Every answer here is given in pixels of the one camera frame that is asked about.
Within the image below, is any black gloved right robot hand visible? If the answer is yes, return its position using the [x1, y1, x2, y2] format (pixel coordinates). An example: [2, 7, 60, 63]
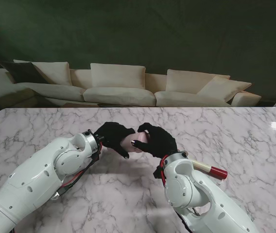
[131, 122, 179, 159]

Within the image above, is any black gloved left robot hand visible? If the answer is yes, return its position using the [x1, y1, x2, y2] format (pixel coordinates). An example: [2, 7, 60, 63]
[93, 121, 136, 160]

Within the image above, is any pink thermos body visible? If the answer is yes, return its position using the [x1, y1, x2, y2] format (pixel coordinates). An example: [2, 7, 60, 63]
[120, 133, 143, 154]

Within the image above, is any sponge cup brush red handle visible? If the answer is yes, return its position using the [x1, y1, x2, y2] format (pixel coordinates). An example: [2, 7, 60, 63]
[188, 157, 228, 180]

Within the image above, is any cream sofa seat cushion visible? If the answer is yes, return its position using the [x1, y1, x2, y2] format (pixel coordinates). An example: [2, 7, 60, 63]
[14, 82, 86, 102]
[154, 91, 232, 107]
[83, 86, 156, 107]

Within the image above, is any cream sofa back pillow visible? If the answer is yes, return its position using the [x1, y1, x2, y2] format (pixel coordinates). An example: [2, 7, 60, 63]
[166, 69, 231, 94]
[90, 63, 146, 89]
[13, 59, 70, 86]
[197, 75, 252, 103]

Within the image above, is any cream sofa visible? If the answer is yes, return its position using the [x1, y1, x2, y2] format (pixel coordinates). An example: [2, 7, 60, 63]
[0, 59, 262, 108]

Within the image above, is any dark brown sofa pillow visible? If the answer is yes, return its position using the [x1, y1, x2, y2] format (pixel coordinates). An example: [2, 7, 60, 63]
[0, 59, 49, 85]

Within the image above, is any red black right arm cable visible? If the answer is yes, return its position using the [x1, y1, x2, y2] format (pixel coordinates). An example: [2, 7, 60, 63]
[158, 155, 202, 233]

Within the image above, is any red black arm cable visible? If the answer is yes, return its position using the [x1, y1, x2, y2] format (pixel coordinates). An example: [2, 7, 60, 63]
[158, 155, 202, 233]
[55, 143, 104, 197]

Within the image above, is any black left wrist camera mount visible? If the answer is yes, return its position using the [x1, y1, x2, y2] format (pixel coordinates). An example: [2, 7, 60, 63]
[89, 148, 103, 162]

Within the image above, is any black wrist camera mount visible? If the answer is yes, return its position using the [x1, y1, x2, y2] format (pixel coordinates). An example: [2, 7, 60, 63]
[154, 165, 164, 179]
[89, 148, 103, 162]

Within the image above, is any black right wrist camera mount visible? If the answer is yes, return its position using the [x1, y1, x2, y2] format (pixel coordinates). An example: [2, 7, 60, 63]
[154, 165, 164, 179]

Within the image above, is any red black left arm cable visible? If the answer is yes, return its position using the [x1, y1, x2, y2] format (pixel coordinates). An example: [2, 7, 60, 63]
[55, 143, 104, 197]

